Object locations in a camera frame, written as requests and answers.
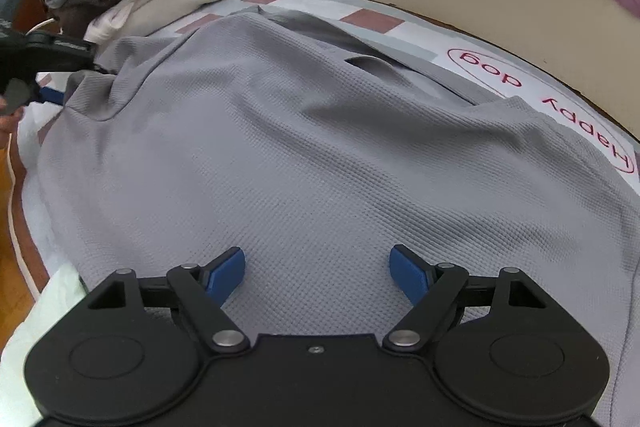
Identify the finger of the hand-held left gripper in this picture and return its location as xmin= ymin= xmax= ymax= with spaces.
xmin=30 ymin=84 xmax=67 ymax=108

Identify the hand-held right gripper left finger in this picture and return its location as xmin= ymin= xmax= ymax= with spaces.
xmin=87 ymin=247 xmax=251 ymax=353

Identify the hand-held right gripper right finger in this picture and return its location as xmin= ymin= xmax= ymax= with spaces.
xmin=382 ymin=244 xmax=549 ymax=353

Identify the grey waffle shirt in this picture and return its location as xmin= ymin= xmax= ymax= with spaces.
xmin=36 ymin=6 xmax=640 ymax=427

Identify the person's left hand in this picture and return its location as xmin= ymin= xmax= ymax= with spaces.
xmin=0 ymin=109 xmax=25 ymax=148

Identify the pale white cloth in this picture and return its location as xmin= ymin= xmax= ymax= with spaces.
xmin=0 ymin=263 xmax=90 ymax=427

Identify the cartoon printed mat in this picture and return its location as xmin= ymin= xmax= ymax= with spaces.
xmin=9 ymin=0 xmax=640 ymax=303

